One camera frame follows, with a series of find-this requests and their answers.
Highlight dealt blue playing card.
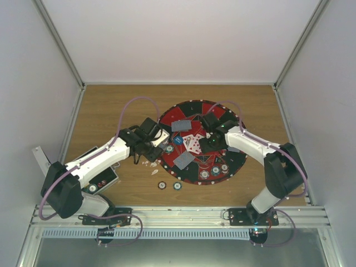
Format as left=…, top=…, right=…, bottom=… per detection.
left=228, top=147, right=240, bottom=152

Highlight face up hearts card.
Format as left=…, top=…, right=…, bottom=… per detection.
left=187, top=136, right=201, bottom=155

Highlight red chips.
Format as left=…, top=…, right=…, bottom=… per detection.
left=221, top=164, right=229, bottom=173

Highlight teal chips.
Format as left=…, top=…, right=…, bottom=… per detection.
left=211, top=166, right=221, bottom=176
left=165, top=145, right=174, bottom=154

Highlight blue small blind button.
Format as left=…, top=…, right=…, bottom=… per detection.
left=172, top=135, right=184, bottom=145

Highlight red black chip stack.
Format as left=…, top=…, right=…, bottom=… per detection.
left=158, top=181, right=166, bottom=190

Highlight teal blue chip stack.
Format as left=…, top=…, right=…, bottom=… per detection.
left=173, top=182, right=182, bottom=190

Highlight face up queen card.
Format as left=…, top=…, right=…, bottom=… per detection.
left=183, top=135, right=194, bottom=151

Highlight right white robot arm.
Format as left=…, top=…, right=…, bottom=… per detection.
left=199, top=112, right=308, bottom=225

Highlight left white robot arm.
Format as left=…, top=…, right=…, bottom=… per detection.
left=38, top=118, right=170, bottom=225

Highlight white plastic wrap scraps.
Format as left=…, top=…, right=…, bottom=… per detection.
left=141, top=160, right=161, bottom=175

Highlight round red black poker mat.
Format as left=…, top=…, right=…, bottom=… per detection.
left=159, top=100, right=248, bottom=185

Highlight chip stack in case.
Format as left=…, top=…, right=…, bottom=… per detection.
left=85, top=184, right=98, bottom=194

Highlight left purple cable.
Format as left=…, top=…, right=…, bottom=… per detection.
left=38, top=96, right=161, bottom=220

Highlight purple cable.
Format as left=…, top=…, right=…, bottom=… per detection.
left=38, top=96, right=161, bottom=220
left=200, top=100, right=309, bottom=248

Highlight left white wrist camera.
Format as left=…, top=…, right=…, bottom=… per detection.
left=151, top=129, right=170, bottom=147

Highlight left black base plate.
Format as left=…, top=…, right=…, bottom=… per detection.
left=78, top=207, right=132, bottom=226

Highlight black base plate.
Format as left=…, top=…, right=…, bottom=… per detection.
left=78, top=207, right=132, bottom=226
left=222, top=207, right=279, bottom=227

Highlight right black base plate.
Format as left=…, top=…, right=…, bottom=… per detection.
left=222, top=207, right=279, bottom=227

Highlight slotted grey cable duct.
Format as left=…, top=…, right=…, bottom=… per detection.
left=42, top=228, right=250, bottom=240

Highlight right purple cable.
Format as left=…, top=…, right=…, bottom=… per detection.
left=200, top=100, right=309, bottom=248

